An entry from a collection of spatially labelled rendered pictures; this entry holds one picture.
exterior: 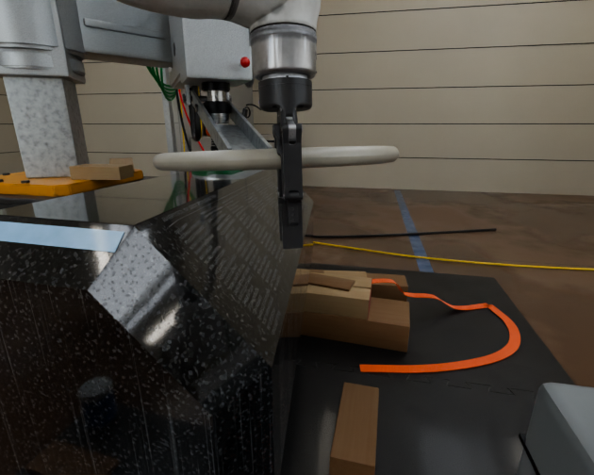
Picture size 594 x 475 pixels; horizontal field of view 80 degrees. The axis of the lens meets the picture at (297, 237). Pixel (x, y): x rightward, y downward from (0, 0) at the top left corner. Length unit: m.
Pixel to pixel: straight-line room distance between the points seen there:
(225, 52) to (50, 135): 0.79
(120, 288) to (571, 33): 6.23
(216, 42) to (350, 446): 1.27
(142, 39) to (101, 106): 5.67
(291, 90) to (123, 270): 0.38
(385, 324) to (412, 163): 4.43
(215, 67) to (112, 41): 0.63
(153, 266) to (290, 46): 0.39
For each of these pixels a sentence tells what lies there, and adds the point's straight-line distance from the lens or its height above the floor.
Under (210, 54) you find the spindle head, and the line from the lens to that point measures 1.30.
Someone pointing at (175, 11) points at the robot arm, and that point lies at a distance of 0.50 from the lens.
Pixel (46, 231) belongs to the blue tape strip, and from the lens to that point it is 0.75.
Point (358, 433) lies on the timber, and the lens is 1.18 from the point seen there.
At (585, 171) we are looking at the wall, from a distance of 6.58.
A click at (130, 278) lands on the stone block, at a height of 0.75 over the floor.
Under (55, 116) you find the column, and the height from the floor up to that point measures 1.01.
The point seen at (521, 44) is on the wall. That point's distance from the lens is 6.20.
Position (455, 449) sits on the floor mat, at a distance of 1.38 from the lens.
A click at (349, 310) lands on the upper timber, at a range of 1.64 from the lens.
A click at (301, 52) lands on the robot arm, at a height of 1.07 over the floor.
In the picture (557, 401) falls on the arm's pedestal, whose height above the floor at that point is 0.80.
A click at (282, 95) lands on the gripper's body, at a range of 0.50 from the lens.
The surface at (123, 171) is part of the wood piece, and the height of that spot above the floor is 0.81.
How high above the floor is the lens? 0.98
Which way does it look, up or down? 18 degrees down
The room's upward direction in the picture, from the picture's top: straight up
